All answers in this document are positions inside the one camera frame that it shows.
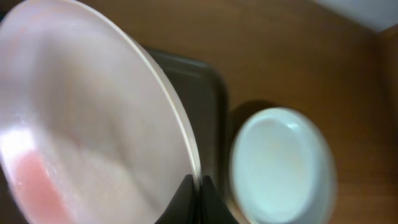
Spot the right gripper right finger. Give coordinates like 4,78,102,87
200,175,239,224

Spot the large brown tray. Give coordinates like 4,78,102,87
144,46,228,198

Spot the white plate with red stain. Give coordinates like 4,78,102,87
1,1,201,223

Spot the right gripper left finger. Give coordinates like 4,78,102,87
155,174,197,224

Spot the pale green plate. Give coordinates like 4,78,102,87
229,107,337,224

